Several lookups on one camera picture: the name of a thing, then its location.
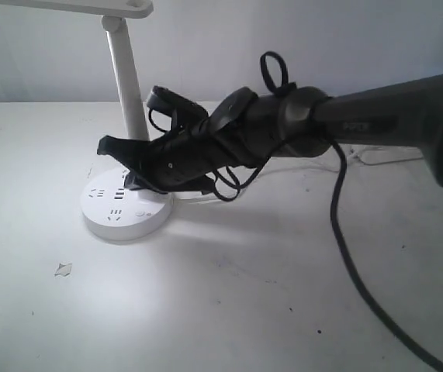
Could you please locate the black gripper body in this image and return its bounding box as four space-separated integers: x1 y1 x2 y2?
137 129 244 194

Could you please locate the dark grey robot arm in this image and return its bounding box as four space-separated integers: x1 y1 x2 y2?
97 74 443 193

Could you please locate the small torn paper scrap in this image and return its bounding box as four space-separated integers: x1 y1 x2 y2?
54 263 72 277

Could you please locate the white power cord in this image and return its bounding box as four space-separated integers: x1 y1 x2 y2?
170 146 424 206

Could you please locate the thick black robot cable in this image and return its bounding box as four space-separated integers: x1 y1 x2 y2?
327 139 443 372

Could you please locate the white desk lamp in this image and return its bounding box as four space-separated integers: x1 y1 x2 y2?
80 0 175 242

